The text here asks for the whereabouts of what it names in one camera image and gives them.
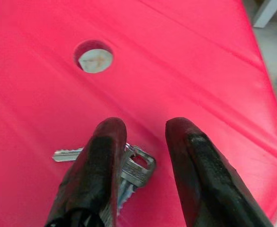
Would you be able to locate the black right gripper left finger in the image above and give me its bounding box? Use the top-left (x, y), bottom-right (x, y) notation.
top-left (45, 117), bottom-right (128, 227)

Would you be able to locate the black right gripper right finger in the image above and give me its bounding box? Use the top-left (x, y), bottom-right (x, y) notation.
top-left (165, 116), bottom-right (271, 227)

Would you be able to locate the silver key bunch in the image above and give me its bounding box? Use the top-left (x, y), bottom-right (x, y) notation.
top-left (53, 141), bottom-right (157, 210)

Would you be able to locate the red plastic table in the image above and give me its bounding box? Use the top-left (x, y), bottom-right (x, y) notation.
top-left (0, 0), bottom-right (277, 227)

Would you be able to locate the white furniture leg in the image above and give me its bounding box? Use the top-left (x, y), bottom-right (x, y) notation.
top-left (253, 0), bottom-right (277, 28)

